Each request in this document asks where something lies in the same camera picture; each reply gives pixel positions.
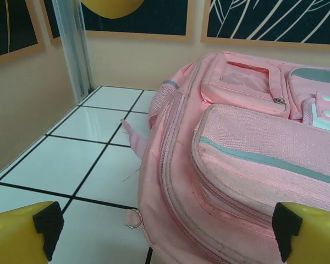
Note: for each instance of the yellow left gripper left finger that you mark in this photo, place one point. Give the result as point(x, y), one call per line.
point(13, 236)

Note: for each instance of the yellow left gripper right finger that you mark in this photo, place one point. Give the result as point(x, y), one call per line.
point(313, 236)

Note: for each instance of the pink school backpack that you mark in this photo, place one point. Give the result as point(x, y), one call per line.
point(236, 165)

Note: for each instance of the aluminium frame post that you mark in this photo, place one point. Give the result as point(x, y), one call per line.
point(72, 49)

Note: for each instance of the wall panel with yellow oval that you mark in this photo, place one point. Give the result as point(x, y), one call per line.
point(143, 19)

